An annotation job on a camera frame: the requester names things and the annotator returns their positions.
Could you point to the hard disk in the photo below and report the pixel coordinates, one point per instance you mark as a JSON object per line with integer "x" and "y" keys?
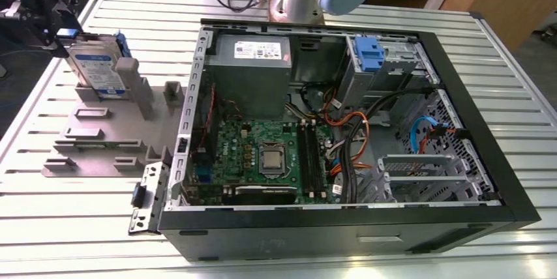
{"x": 93, "y": 67}

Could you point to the silver disk bay cage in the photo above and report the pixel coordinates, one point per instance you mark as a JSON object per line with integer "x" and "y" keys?
{"x": 426, "y": 178}

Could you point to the grey parts rack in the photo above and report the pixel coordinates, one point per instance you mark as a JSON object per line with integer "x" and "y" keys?
{"x": 121, "y": 129}

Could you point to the green RAM stick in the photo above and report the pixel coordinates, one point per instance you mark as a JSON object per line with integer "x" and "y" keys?
{"x": 93, "y": 145}

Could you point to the grey power supply unit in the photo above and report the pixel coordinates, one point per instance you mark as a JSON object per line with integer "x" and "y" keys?
{"x": 247, "y": 90}

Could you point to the green motherboard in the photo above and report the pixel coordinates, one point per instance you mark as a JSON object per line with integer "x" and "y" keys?
{"x": 235, "y": 135}

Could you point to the silver CPU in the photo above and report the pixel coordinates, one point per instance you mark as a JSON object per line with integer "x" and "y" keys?
{"x": 274, "y": 159}

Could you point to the CPU socket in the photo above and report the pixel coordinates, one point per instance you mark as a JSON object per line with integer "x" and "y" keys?
{"x": 275, "y": 175}

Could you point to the blue plastic drive latch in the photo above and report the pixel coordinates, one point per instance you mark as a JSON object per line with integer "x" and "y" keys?
{"x": 370, "y": 54}

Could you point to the black graphics card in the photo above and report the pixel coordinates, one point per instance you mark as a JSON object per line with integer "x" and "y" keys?
{"x": 260, "y": 196}

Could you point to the black RAM slot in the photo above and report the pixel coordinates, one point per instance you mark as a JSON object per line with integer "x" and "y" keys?
{"x": 307, "y": 161}

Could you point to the grey optical drive bay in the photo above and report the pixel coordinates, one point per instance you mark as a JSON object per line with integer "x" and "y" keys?
{"x": 370, "y": 86}

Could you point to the black PC case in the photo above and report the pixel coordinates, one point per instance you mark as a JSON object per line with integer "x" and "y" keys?
{"x": 304, "y": 233}

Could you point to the black table corner cap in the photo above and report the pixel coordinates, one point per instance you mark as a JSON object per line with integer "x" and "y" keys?
{"x": 475, "y": 15}

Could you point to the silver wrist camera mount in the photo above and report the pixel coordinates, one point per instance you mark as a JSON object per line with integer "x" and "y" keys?
{"x": 10, "y": 10}

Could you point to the silver slot bracket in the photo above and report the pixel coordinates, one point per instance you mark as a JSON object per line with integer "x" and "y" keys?
{"x": 152, "y": 174}

